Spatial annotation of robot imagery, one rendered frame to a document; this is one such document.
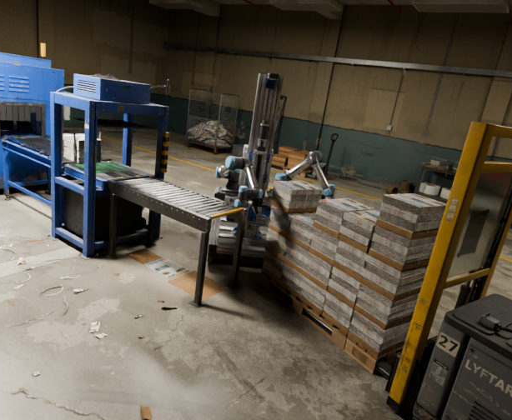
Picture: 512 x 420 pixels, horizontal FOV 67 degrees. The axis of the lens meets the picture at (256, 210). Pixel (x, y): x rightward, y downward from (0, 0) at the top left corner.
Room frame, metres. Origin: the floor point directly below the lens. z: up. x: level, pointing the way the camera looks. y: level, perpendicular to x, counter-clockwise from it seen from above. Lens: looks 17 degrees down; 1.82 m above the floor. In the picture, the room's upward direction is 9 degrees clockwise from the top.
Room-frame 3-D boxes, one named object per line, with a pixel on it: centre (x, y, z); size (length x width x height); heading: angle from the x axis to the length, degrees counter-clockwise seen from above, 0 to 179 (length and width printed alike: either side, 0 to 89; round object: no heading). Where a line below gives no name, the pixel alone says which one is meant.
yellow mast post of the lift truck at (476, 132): (2.07, -1.09, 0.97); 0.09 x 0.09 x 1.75; 38
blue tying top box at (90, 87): (4.08, 1.64, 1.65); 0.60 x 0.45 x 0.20; 147
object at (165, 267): (3.56, 0.81, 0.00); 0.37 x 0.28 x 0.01; 57
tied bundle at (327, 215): (3.08, -0.73, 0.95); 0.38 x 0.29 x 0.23; 128
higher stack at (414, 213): (2.61, -1.09, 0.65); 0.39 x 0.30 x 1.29; 128
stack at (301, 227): (3.19, -0.64, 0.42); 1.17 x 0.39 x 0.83; 38
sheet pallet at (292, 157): (10.11, -0.79, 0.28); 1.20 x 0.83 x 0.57; 57
